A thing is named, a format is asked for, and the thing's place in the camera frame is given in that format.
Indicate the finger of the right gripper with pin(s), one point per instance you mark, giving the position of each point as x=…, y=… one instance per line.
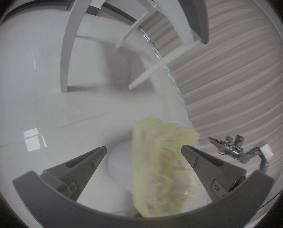
x=217, y=142

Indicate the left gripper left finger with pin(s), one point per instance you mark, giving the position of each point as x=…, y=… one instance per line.
x=82, y=170

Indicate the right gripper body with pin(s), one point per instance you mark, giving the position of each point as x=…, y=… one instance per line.
x=232, y=149

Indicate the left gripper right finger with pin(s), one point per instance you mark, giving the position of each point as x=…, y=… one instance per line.
x=215, y=172

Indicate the yellow plastic bag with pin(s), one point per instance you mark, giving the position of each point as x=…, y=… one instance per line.
x=160, y=170

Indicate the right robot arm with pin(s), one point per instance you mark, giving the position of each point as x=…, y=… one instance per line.
x=266, y=151

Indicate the white trash bin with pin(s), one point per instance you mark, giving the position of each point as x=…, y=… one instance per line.
x=120, y=163

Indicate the white curtain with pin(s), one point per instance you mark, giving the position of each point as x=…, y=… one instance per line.
x=238, y=79

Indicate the white chair with grey seat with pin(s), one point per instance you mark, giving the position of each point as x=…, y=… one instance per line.
x=68, y=44

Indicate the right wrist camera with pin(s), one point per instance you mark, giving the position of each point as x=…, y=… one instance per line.
x=229, y=139

